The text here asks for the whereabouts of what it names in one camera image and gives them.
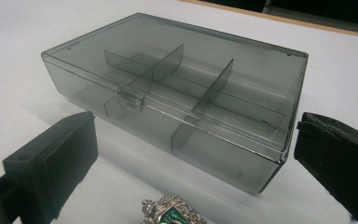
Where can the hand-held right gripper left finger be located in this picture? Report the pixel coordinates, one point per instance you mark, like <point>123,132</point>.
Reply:
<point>59,155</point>

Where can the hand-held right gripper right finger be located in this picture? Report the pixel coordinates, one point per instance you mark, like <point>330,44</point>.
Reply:
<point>338,155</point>

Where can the green and silver crest badge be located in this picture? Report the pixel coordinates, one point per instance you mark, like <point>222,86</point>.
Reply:
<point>171,211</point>

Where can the transparent grey plastic box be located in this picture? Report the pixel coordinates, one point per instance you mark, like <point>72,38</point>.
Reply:
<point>205,149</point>

